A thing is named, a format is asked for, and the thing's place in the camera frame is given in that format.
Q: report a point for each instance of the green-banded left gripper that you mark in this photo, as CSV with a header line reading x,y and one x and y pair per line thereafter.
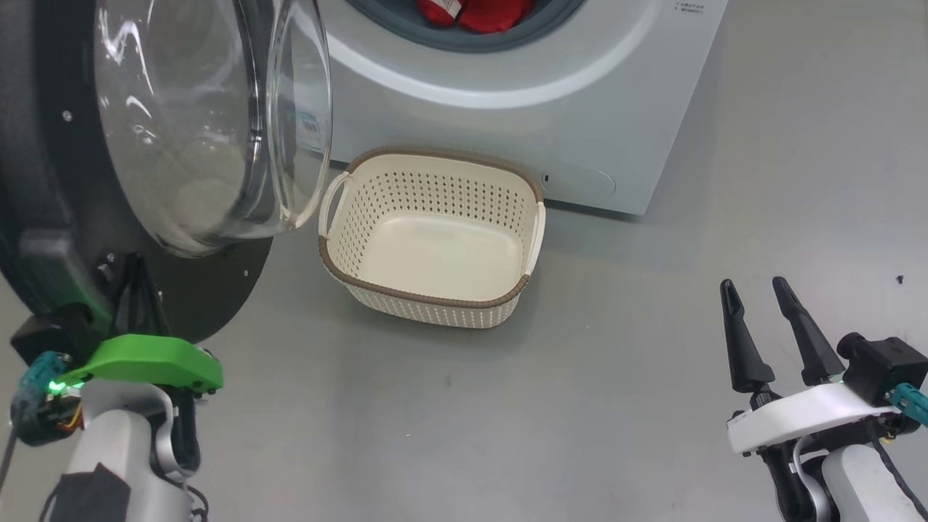
x,y
152,362

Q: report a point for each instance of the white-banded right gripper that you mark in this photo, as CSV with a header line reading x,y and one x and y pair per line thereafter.
x,y
797,420

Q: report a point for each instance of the black glass washing machine door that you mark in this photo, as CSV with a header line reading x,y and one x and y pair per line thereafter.
x,y
43,181

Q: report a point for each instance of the red garment with white stripe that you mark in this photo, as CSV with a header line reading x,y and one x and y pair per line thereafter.
x,y
496,14

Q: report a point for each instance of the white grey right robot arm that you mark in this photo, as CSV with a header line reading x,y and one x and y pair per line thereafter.
x,y
855,486

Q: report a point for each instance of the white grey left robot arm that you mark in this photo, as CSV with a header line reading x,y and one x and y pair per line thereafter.
x,y
116,449

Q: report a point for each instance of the cream perforated laundry basket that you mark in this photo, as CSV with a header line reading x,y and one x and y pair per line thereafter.
x,y
435,254

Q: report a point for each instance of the white front-load washing machine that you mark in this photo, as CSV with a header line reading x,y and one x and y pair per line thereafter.
x,y
507,130

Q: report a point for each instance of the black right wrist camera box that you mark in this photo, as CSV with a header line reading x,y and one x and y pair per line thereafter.
x,y
881,366

